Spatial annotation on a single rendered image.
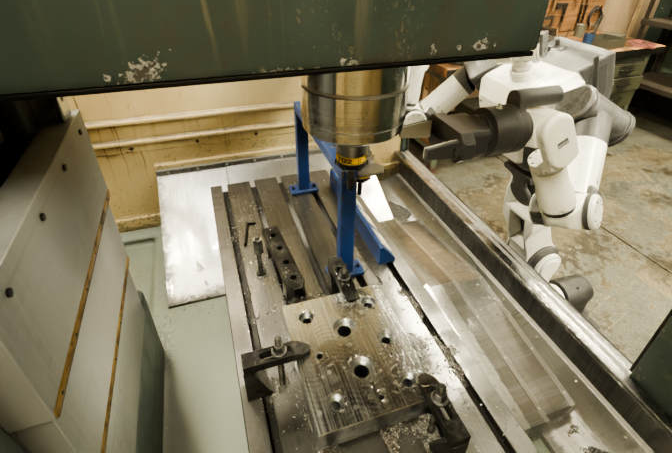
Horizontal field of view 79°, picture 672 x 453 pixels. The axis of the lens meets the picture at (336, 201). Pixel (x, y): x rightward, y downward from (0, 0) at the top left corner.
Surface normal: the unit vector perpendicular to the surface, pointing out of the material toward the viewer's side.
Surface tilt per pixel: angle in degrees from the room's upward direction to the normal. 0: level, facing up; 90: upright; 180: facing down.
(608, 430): 17
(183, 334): 0
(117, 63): 90
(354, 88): 90
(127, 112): 89
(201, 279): 24
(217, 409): 0
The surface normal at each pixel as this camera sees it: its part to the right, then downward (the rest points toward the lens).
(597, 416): -0.27, -0.74
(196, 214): 0.14, -0.54
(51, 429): 0.32, 0.53
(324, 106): -0.55, 0.46
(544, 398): 0.06, -0.75
